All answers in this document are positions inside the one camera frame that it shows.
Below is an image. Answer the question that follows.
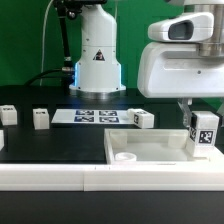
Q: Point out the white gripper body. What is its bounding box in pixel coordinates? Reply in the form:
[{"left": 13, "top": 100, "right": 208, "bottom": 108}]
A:
[{"left": 137, "top": 42, "right": 224, "bottom": 98}]

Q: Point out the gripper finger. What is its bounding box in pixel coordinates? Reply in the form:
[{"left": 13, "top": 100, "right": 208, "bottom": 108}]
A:
[
  {"left": 178, "top": 98, "right": 192, "bottom": 128},
  {"left": 217, "top": 99, "right": 224, "bottom": 127}
]

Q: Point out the white square tabletop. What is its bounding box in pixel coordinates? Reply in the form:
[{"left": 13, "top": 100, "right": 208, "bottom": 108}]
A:
[{"left": 104, "top": 129, "right": 224, "bottom": 165}]

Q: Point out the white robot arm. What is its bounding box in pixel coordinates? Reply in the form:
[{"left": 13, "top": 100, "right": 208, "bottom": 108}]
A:
[{"left": 70, "top": 0, "right": 224, "bottom": 126}]

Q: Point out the white L-shaped obstacle fence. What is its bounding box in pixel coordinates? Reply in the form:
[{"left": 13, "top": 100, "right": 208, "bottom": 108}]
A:
[{"left": 0, "top": 162, "right": 224, "bottom": 191}]

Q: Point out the white sheet with markers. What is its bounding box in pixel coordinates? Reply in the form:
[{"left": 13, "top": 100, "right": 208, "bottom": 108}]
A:
[{"left": 52, "top": 109, "right": 131, "bottom": 124}]

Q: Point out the black cable bundle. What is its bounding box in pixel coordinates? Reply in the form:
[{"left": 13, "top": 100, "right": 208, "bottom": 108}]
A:
[{"left": 23, "top": 67, "right": 76, "bottom": 87}]

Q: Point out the black camera pole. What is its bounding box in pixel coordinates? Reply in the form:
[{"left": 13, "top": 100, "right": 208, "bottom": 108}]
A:
[{"left": 53, "top": 0, "right": 107, "bottom": 67}]

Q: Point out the white cable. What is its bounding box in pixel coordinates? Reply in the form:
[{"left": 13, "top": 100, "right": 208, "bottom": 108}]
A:
[{"left": 39, "top": 0, "right": 55, "bottom": 78}]

